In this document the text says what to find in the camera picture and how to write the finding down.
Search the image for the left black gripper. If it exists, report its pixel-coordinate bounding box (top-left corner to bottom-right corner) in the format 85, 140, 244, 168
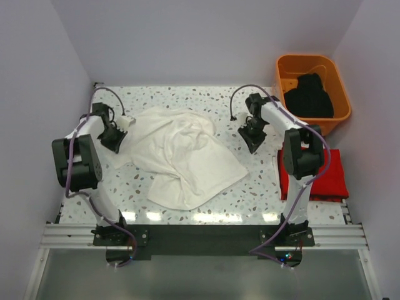
99, 124, 128, 154

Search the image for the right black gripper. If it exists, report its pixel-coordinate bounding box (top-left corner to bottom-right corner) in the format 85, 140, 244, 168
237, 118, 267, 154

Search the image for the white t shirt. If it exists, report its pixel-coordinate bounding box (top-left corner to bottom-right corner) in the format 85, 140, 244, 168
108, 107, 248, 211

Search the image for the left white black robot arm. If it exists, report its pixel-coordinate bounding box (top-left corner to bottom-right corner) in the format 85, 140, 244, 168
51, 102, 133, 246

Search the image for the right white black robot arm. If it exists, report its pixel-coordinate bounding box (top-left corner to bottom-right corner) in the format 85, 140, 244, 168
238, 93, 326, 246

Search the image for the black garment in bin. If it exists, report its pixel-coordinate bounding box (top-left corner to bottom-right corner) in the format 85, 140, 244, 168
284, 73, 334, 118

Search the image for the orange plastic bin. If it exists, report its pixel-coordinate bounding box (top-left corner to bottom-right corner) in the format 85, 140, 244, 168
274, 54, 352, 136

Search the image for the folded red t shirt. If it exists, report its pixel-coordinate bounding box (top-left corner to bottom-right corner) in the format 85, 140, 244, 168
277, 149, 349, 203

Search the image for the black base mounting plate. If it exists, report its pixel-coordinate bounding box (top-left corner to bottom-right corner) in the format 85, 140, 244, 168
91, 224, 315, 266

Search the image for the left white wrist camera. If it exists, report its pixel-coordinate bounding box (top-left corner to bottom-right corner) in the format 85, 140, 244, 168
116, 115, 136, 130

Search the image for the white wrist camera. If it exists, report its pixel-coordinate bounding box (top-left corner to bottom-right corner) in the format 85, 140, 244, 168
236, 113, 248, 127
116, 115, 136, 130

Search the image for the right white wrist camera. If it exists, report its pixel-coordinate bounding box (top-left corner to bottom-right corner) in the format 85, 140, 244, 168
236, 113, 248, 127

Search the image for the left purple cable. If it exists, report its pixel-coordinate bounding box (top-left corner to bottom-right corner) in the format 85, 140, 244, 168
64, 86, 138, 268

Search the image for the purple cable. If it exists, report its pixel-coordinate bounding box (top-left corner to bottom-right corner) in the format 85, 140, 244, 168
64, 86, 138, 268
229, 83, 333, 262

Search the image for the aluminium extrusion rail frame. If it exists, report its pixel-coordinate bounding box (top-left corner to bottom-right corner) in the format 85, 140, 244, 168
23, 199, 379, 300

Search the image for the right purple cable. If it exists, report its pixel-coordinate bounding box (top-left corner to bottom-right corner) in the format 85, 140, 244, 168
229, 83, 333, 262

